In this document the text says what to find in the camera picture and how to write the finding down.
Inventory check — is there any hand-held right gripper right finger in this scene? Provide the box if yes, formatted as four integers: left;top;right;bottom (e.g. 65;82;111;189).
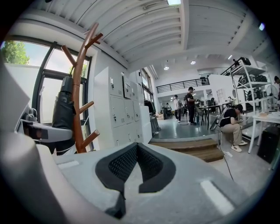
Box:
136;143;177;194

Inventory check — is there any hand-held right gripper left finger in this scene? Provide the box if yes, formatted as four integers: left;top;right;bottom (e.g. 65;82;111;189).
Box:
95;142;139;220

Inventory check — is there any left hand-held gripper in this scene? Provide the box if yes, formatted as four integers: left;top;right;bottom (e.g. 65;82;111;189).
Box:
14;107;74;141

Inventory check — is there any black umbrella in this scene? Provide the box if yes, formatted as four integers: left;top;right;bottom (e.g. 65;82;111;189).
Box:
52;76;77;156

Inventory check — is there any brown wooden coat rack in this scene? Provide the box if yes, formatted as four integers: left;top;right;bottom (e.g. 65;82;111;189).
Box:
60;21;104;154

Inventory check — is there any metal storage shelf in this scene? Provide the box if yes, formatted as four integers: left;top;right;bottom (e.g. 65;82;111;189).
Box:
220;56;280;132

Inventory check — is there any wooden step platform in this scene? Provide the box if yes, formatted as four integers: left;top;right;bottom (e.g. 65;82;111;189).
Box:
148;137;225;163

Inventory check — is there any grey trash bin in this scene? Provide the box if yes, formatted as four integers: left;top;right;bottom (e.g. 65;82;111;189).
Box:
149;114;162;136

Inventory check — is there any low white cabinet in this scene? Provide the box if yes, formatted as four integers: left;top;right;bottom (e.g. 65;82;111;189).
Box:
140;105;153;141

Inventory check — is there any white metal locker cabinet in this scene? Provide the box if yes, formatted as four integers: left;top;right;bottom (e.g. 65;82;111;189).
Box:
93;66;145;152

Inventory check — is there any black legged desk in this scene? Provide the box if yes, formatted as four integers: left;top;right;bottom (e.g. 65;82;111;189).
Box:
194;104;228;130

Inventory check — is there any black balcony railing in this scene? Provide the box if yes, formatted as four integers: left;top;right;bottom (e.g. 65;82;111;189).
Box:
155;77;211;94

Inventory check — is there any black box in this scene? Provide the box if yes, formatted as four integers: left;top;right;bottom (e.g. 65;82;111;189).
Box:
257;125;280;165

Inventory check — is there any white table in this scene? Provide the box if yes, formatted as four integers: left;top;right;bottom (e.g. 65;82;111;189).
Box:
248;112;280;154

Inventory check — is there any black window frame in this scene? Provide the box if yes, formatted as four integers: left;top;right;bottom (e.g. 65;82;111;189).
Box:
0;35;93;152

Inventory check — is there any black power cable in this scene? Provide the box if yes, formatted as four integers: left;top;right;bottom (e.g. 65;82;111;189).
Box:
217;128;235;182

